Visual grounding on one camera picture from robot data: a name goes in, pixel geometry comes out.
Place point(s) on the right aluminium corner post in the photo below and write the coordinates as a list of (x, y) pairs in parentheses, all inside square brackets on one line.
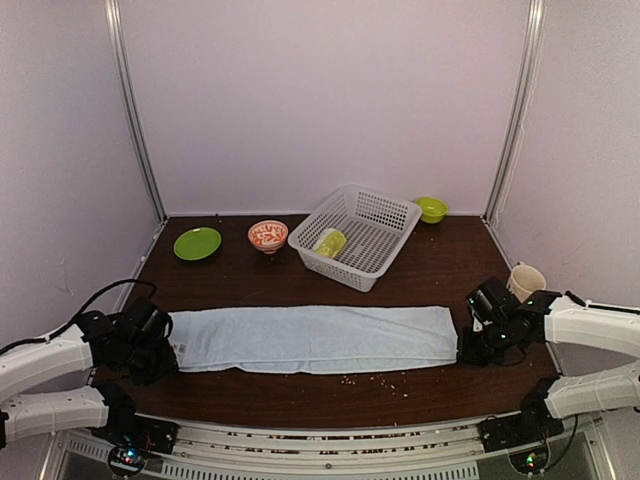
[(515, 127)]

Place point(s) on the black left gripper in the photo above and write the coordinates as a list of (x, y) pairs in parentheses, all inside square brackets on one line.
[(167, 366)]

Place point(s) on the left aluminium corner post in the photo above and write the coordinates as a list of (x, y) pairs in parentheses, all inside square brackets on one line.
[(117, 38)]

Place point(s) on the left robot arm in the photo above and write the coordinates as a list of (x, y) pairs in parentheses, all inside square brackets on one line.
[(134, 341)]

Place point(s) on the white perforated plastic basket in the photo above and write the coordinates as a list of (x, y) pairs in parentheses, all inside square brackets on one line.
[(376, 227)]

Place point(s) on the aluminium corner post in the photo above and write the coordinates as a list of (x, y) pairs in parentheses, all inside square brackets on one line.
[(515, 127), (117, 38)]

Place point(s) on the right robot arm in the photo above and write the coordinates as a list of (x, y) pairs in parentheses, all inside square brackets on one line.
[(500, 322)]

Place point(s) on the light blue towel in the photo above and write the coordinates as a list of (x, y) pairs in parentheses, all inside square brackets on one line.
[(315, 339)]

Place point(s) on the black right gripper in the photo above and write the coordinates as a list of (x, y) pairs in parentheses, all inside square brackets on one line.
[(467, 355)]

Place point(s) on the green crocodile pattern towel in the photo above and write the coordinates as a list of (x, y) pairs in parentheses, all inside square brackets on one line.
[(330, 243)]

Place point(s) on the small lime green bowl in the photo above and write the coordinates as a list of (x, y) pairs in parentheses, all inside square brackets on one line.
[(433, 209)]

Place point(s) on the green round plate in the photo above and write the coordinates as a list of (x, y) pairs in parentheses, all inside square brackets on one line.
[(197, 244)]

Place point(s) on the red white patterned bowl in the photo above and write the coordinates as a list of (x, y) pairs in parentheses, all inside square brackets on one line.
[(268, 236)]

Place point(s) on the aluminium front rail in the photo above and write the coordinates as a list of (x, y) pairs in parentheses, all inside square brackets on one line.
[(449, 450)]

